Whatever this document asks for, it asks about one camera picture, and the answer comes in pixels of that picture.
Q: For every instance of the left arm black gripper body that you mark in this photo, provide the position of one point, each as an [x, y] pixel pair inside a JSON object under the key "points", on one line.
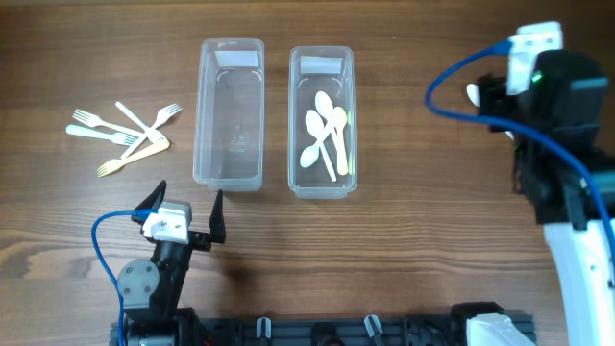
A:
{"points": [[196, 238]]}

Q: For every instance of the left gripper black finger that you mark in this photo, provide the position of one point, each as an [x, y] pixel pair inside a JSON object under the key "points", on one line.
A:
{"points": [[150, 204], [217, 228]]}

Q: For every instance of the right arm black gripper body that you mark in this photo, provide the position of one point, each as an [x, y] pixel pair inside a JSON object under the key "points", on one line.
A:
{"points": [[493, 99]]}

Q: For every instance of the cream spoon lowest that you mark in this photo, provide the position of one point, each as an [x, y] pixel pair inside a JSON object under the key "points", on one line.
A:
{"points": [[312, 152]]}

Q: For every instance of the white spoon long thin handle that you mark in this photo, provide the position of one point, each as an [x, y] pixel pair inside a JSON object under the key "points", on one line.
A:
{"points": [[313, 118]]}

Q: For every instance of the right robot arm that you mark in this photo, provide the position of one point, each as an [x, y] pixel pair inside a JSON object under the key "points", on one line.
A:
{"points": [[563, 103]]}

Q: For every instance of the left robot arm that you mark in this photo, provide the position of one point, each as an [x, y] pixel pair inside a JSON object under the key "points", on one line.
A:
{"points": [[150, 289]]}

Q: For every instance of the left clear plastic container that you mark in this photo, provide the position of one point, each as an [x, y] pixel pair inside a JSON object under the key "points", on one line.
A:
{"points": [[229, 128]]}

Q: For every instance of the clear plastic container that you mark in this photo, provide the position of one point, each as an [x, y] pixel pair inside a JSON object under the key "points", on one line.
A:
{"points": [[229, 128], [330, 69]]}

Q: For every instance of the right clear plastic container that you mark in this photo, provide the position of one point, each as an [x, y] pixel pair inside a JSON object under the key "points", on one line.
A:
{"points": [[330, 69]]}

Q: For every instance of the yellow plastic fork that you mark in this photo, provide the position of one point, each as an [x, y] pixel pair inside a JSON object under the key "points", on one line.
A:
{"points": [[114, 165]]}

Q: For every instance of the pale blue white fork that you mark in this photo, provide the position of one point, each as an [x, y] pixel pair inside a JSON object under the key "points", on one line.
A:
{"points": [[116, 138]]}

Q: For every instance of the white fork pointing upper right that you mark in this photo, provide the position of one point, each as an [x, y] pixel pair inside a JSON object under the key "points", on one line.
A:
{"points": [[163, 116]]}

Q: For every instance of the cream fork upper left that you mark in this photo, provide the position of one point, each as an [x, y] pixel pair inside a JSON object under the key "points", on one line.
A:
{"points": [[92, 120]]}

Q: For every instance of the white fork thin handle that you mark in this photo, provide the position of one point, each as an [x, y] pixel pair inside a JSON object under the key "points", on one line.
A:
{"points": [[152, 134]]}

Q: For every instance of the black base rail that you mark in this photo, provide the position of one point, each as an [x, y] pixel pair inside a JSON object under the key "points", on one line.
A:
{"points": [[490, 325]]}

